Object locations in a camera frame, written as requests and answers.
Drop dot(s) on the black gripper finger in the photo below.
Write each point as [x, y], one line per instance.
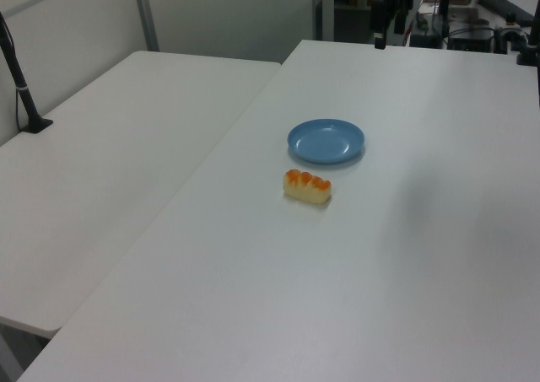
[400, 21]
[378, 21]

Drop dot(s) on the blue plastic plate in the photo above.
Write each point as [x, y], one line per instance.
[325, 141]

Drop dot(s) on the toy bread with orange crust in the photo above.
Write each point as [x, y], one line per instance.
[308, 187]

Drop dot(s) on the black electronics box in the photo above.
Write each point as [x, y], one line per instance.
[470, 40]

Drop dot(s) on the black computer keyboard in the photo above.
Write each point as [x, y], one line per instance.
[502, 6]

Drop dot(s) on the grey metal clamp with knob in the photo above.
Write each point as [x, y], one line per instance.
[509, 32]

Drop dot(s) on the black clamp camera mount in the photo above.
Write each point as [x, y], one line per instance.
[530, 40]

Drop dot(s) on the black camera stand pole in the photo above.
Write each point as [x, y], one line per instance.
[21, 91]

